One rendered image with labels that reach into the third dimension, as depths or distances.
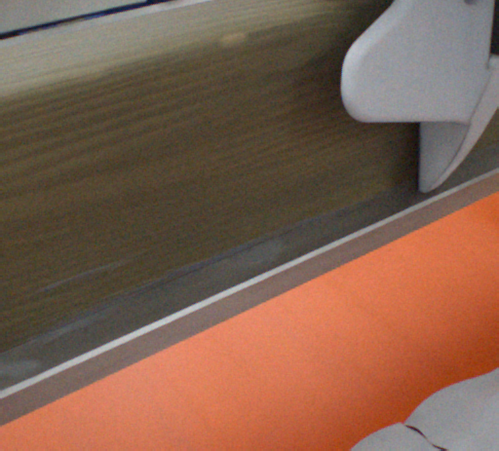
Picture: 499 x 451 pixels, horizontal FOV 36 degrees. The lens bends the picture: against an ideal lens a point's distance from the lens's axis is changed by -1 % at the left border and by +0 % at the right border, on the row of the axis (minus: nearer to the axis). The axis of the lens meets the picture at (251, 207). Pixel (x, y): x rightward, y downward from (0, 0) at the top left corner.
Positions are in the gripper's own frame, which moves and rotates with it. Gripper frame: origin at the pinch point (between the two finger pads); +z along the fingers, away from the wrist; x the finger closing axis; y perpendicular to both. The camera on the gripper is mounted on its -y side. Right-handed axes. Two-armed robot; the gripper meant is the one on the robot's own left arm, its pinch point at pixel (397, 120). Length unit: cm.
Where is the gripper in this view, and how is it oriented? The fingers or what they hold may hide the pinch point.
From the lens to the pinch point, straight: 26.5
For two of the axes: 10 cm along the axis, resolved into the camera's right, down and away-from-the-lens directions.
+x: 5.9, 4.4, -6.8
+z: 0.0, 8.4, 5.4
